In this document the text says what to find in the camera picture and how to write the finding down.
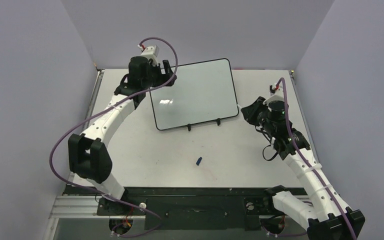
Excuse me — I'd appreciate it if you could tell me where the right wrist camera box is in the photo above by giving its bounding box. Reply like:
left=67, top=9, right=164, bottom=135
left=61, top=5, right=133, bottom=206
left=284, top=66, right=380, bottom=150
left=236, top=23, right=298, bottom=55
left=266, top=84, right=285, bottom=103

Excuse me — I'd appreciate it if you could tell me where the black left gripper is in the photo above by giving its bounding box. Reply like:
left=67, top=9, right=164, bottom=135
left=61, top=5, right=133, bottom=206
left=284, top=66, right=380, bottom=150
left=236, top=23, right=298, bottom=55
left=142, top=61, right=176, bottom=91

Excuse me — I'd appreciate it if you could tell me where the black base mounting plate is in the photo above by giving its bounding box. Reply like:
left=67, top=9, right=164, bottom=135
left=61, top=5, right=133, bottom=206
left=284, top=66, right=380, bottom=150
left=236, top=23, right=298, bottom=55
left=64, top=185, right=287, bottom=233

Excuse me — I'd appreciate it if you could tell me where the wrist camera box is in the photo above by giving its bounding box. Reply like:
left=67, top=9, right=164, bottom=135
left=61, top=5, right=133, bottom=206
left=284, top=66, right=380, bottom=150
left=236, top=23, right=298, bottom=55
left=140, top=45, right=160, bottom=66
left=266, top=84, right=285, bottom=103

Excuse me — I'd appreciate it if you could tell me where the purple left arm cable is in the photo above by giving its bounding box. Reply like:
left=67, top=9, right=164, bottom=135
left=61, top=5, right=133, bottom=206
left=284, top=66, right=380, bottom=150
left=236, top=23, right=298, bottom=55
left=48, top=36, right=180, bottom=239

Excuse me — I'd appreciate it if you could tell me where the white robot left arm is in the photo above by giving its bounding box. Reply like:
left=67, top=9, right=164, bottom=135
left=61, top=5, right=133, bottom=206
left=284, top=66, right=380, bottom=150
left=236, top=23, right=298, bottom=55
left=67, top=56, right=177, bottom=215

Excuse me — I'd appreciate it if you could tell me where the white whiteboard black frame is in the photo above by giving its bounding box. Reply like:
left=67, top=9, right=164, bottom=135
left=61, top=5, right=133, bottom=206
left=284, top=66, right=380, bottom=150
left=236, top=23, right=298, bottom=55
left=150, top=58, right=239, bottom=131

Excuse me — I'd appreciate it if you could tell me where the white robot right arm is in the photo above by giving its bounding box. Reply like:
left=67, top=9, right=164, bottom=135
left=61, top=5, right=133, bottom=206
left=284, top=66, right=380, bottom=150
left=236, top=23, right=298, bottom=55
left=240, top=97, right=365, bottom=240

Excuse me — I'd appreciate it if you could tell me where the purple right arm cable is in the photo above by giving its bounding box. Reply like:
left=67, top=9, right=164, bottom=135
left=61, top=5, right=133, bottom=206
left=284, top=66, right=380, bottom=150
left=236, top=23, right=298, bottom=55
left=261, top=77, right=359, bottom=240

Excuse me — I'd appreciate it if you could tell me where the blue marker cap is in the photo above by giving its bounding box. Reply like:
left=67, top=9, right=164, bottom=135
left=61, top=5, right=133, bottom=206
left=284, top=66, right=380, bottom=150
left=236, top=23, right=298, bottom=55
left=195, top=157, right=203, bottom=166

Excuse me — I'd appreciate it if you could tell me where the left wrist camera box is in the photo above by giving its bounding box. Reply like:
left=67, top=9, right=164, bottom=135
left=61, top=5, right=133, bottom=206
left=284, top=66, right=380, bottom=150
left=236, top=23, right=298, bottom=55
left=140, top=45, right=160, bottom=66

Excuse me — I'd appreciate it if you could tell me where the aluminium table frame rail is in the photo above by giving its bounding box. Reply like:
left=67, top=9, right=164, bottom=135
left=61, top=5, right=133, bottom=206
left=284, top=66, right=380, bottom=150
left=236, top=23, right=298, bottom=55
left=47, top=68, right=105, bottom=240

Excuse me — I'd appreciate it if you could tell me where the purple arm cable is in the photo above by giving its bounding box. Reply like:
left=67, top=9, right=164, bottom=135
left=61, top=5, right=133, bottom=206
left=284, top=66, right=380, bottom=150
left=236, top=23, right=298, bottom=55
left=48, top=36, right=180, bottom=239
left=261, top=77, right=359, bottom=240

